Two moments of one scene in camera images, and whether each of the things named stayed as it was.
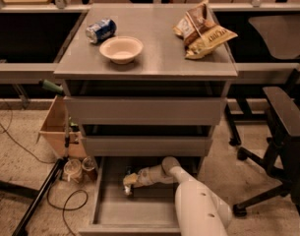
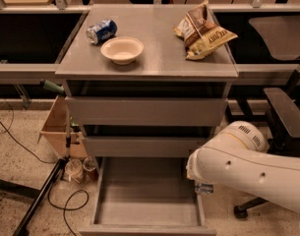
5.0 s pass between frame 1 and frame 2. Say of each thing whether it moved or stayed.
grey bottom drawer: stayed
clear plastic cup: stayed
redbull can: moved
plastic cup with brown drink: stayed
